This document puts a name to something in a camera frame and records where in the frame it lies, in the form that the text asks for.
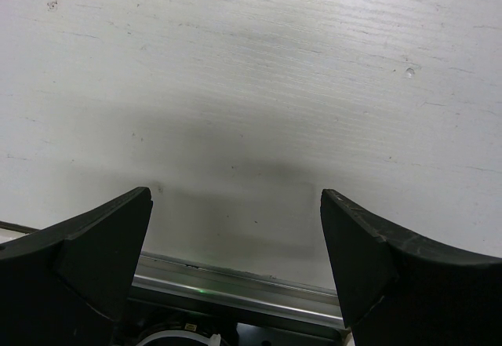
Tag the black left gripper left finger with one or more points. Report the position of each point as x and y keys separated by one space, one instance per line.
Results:
x=68 y=284

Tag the aluminium table edge rail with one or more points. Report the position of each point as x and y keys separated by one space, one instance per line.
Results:
x=241 y=297

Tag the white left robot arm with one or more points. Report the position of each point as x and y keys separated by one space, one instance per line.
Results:
x=149 y=324

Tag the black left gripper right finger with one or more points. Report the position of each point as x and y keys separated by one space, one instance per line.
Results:
x=397 y=287

